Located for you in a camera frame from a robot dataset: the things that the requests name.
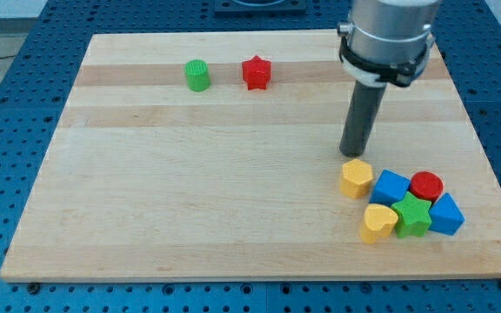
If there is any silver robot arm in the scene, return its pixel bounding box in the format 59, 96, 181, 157
337, 0, 441, 88

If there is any red star block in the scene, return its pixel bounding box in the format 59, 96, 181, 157
242, 56, 271, 90

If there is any green star block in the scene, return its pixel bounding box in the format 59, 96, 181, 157
391, 191, 432, 238

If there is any wooden board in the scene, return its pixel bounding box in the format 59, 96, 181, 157
0, 30, 501, 283

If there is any green cylinder block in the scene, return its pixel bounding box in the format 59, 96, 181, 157
184, 59, 210, 92

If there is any yellow hexagon block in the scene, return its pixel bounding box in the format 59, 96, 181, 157
340, 159, 374, 199

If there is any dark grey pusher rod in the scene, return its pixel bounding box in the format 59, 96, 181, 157
339, 81, 386, 157

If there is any blue cube block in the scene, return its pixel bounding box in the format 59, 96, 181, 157
369, 170, 411, 207

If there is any yellow heart block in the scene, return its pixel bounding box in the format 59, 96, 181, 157
359, 203, 398, 244

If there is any red cylinder block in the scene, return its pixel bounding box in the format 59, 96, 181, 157
409, 171, 444, 203

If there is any blue triangle block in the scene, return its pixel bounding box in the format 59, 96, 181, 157
429, 193, 465, 236

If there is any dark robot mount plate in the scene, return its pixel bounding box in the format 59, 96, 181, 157
213, 0, 307, 16

